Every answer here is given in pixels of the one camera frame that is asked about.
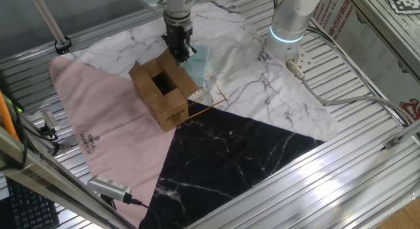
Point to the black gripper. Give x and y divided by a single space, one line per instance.
177 38

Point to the brown cardboard box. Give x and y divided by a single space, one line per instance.
164 104

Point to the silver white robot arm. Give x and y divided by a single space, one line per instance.
288 19

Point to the light blue ribboned gift box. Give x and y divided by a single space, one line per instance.
198 65

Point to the marble and pink pattern cloth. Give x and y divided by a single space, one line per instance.
115 134

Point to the black pole clamp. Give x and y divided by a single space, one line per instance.
62 45

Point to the aluminium pole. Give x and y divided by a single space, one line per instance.
47 19

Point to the printed grey panel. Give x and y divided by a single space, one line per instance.
361 42

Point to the orange pole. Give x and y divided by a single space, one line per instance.
6 117

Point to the black keyboard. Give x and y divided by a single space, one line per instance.
31 209

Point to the black white fiducial marker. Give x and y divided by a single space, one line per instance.
405 1

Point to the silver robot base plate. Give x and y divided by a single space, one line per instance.
305 60

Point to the small silver camera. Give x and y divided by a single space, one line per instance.
50 120

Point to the silver vented camera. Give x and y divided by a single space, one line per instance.
108 187

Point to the aluminium frame beam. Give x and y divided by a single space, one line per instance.
49 183

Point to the small metal bracket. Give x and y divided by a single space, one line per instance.
392 143

